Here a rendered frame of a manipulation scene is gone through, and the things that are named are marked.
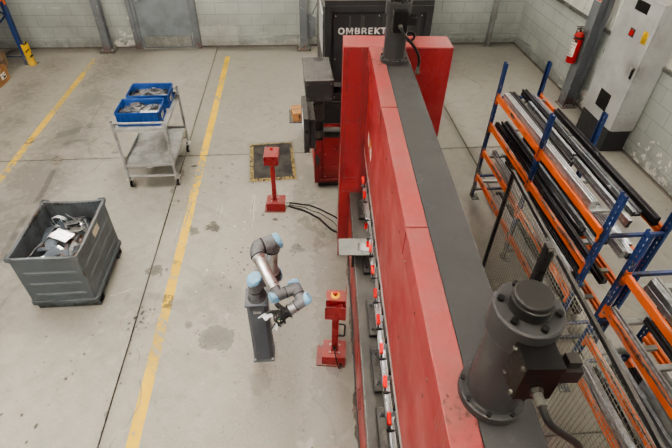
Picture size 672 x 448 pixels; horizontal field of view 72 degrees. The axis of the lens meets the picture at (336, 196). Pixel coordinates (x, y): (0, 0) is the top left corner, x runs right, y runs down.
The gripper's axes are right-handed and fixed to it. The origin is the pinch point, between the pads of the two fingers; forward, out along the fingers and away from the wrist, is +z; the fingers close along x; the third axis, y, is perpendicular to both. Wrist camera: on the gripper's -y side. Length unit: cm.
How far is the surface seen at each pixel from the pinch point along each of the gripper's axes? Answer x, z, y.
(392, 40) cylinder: -76, -175, -85
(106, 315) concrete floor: 7, 164, -141
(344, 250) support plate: 35, -62, -61
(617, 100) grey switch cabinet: 244, -451, -266
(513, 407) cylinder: -55, -104, 154
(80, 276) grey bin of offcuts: -38, 151, -145
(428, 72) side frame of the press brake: -26, -196, -113
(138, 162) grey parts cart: -39, 111, -335
